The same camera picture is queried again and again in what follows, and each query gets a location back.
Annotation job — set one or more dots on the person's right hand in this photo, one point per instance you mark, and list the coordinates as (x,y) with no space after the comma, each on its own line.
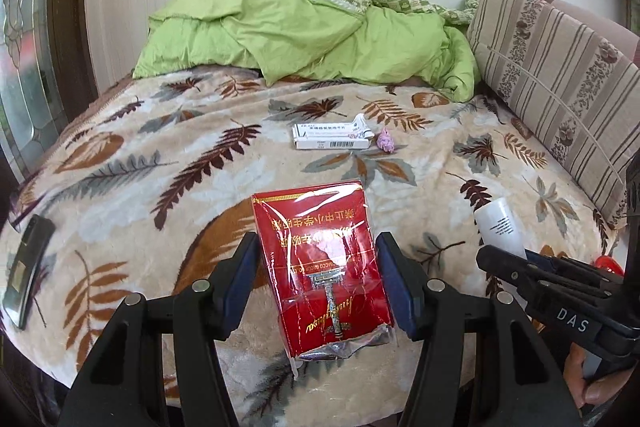
(580,387)

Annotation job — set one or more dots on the pink crumpled paper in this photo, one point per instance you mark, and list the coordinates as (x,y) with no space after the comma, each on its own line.
(386,143)

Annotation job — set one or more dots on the white plastic bottle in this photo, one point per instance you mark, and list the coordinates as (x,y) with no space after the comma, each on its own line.
(500,222)

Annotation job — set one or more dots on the glass panel door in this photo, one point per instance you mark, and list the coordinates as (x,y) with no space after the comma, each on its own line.
(30,57)

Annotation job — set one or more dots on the striped floral cushion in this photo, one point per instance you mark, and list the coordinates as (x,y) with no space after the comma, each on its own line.
(560,77)

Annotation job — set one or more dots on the white flat medicine box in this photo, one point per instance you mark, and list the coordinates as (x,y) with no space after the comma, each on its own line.
(325,138)

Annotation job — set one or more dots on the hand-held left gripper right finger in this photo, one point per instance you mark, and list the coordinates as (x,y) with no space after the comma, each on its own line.
(395,287)

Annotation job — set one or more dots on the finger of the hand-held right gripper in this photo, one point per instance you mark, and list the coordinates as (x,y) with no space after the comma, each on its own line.
(510,269)
(570,268)

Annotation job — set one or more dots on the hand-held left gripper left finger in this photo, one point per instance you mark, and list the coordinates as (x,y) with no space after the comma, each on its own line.
(236,282)

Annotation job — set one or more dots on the white ointment tube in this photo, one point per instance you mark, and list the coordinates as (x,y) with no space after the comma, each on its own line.
(364,126)

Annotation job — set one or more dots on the leaf print blanket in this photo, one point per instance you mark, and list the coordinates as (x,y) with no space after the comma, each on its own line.
(150,157)

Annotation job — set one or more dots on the red cigarette pack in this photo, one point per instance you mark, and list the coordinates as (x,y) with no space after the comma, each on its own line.
(310,247)

